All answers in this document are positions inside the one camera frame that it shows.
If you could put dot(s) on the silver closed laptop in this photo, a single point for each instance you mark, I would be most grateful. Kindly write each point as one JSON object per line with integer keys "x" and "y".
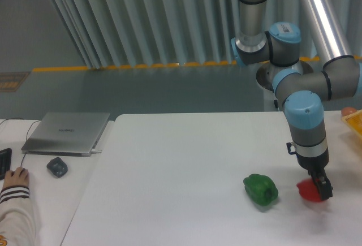
{"x": 67, "y": 134}

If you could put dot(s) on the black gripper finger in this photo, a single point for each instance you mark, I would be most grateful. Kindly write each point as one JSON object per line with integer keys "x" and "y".
{"x": 322, "y": 183}

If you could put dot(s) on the red bell pepper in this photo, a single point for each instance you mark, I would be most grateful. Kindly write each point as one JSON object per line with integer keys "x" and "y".
{"x": 308, "y": 190}

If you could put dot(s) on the brown floor mat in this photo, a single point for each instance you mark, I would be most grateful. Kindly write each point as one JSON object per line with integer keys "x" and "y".
{"x": 11, "y": 81}

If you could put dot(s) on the orange fruit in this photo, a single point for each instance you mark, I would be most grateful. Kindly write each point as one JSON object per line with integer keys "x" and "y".
{"x": 347, "y": 111}

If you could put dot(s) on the person's hand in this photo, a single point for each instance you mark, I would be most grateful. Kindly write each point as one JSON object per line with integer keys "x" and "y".
{"x": 17, "y": 178}

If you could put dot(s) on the white usb plug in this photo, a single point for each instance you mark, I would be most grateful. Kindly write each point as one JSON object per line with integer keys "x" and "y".
{"x": 94, "y": 151}

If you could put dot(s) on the black keyboard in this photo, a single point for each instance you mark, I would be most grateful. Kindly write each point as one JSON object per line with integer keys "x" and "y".
{"x": 5, "y": 162}

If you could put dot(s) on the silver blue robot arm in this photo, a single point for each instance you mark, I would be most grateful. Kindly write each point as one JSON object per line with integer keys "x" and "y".
{"x": 300, "y": 96}

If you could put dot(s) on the white striped sleeve forearm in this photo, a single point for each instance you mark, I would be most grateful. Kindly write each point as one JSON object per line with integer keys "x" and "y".
{"x": 18, "y": 226}

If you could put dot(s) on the green bell pepper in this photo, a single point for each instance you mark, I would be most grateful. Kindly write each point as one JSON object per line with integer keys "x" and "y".
{"x": 260, "y": 189}

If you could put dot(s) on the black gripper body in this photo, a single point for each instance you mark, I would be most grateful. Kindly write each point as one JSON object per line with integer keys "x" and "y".
{"x": 314, "y": 159}

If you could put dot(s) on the yellow basket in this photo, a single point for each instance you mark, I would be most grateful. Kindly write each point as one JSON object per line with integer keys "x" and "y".
{"x": 353, "y": 122}

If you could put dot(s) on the grey folding partition curtain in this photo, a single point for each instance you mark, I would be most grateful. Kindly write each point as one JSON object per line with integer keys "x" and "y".
{"x": 147, "y": 32}

